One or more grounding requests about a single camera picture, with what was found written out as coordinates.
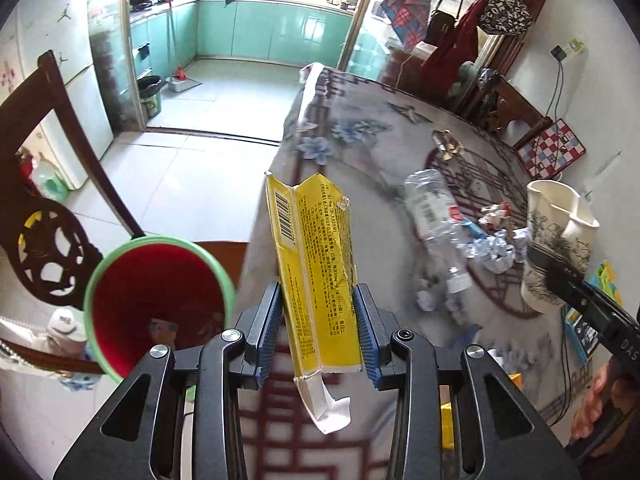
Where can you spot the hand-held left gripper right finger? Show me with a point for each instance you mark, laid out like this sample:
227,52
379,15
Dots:
367,340

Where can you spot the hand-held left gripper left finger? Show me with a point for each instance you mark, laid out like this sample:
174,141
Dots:
265,340

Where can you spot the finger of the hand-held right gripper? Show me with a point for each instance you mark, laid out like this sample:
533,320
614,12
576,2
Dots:
570,285

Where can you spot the white ceramic pitcher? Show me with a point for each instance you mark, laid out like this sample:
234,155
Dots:
545,220

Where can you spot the white tissue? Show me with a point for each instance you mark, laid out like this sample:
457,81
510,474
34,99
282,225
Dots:
426,299

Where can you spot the silver foil paper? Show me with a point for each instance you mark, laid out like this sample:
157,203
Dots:
495,255

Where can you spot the yellow paper carton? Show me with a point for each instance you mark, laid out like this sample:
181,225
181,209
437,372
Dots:
315,260

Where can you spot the red printed paper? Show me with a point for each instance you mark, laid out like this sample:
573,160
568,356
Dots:
495,215

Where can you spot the red bin with green rim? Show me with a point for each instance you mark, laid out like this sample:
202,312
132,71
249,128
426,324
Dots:
150,285

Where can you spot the clear crushed plastic bottle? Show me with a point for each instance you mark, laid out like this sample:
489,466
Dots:
430,210

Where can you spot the person's right hand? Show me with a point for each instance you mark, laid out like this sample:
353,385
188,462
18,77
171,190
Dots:
595,400

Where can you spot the colourful picture book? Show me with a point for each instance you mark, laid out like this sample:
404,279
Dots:
607,277

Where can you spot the yellow box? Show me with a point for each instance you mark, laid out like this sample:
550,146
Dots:
447,425

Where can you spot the checkered chair cushion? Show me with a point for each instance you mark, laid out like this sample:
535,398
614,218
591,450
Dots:
550,147

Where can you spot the brown slatted wooden chair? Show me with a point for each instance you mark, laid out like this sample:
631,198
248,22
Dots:
520,105

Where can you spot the gold candy wrapper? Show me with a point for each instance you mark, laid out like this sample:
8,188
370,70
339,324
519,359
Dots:
447,142

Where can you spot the white plastic container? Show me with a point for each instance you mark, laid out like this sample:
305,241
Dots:
66,330

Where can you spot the dark carved wooden chair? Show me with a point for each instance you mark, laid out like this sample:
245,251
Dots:
92,152

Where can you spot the red hanging garment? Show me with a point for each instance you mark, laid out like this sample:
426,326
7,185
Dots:
460,45

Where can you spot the green plastic bottle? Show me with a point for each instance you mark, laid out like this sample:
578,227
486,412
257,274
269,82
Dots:
47,182

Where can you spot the grey dustpan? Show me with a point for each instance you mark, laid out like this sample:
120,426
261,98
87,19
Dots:
179,84

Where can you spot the dark kitchen waste bin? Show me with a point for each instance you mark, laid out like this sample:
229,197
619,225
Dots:
150,95

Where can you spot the black and white patterned bag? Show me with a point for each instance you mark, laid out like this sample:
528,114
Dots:
505,7

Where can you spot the teal kitchen cabinets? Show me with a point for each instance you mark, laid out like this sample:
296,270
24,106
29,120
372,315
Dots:
275,30

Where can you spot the plaid hanging cloth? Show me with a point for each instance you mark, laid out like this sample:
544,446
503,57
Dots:
407,5

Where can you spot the white refrigerator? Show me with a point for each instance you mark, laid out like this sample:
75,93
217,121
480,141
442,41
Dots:
50,35

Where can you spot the white wall power socket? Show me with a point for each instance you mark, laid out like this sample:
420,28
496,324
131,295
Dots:
567,50

